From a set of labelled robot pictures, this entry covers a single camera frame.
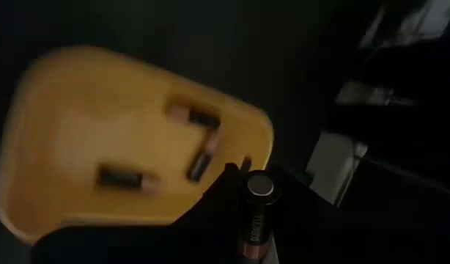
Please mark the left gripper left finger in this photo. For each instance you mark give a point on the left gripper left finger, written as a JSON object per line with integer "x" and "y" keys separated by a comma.
{"x": 155, "y": 245}

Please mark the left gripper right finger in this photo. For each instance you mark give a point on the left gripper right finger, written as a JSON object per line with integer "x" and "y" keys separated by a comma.
{"x": 338, "y": 238}

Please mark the black copper-top battery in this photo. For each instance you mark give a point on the black copper-top battery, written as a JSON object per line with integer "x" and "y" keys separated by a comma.
{"x": 203, "y": 119}
{"x": 255, "y": 227}
{"x": 201, "y": 165}
{"x": 118, "y": 178}

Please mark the yellow plastic bin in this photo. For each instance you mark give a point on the yellow plastic bin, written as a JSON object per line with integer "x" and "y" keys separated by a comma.
{"x": 100, "y": 128}

